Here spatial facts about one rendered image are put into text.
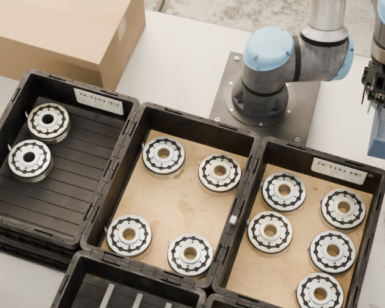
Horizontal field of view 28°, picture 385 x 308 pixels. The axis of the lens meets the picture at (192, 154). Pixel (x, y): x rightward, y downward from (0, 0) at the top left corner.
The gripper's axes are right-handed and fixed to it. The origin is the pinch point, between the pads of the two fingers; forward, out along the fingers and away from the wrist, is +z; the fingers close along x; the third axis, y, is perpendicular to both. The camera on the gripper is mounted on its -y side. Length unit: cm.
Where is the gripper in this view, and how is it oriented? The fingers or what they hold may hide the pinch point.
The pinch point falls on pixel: (380, 102)
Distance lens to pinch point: 164.9
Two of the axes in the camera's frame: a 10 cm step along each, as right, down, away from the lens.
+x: 9.5, 2.1, -2.2
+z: 0.9, 5.1, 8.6
